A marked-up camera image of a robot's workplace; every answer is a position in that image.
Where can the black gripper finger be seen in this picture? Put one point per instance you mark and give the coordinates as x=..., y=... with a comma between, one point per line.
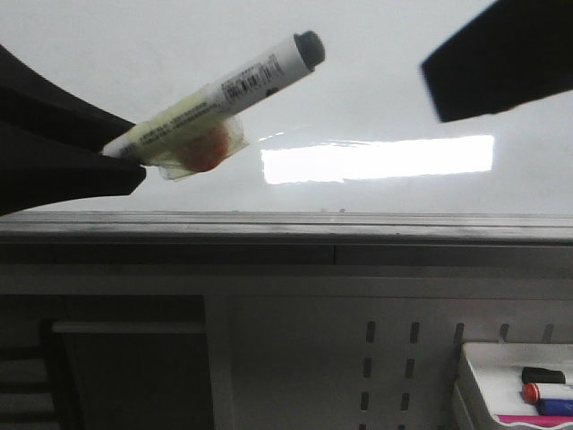
x=511, y=53
x=51, y=142

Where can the white black whiteboard marker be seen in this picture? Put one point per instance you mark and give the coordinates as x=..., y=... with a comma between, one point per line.
x=200, y=131

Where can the white whiteboard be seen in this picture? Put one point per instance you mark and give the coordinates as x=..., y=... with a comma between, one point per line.
x=358, y=135

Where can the dark cabinet with shelf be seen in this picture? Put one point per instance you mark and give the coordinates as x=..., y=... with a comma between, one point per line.
x=104, y=362

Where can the white slotted pegboard panel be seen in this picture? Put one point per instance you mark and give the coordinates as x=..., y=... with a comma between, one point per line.
x=365, y=349

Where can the white plastic storage tray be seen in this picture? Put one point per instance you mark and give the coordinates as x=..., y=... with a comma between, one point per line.
x=489, y=381

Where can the black marker cap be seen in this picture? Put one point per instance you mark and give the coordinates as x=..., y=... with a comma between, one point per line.
x=532, y=374

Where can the red capped marker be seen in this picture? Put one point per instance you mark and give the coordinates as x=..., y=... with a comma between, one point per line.
x=534, y=392

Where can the blue capped marker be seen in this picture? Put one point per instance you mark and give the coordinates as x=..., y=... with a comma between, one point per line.
x=555, y=407

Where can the pink white eraser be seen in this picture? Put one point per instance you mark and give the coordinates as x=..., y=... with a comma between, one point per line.
x=535, y=420

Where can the grey whiteboard bottom frame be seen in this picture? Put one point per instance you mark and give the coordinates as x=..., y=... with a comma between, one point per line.
x=291, y=238

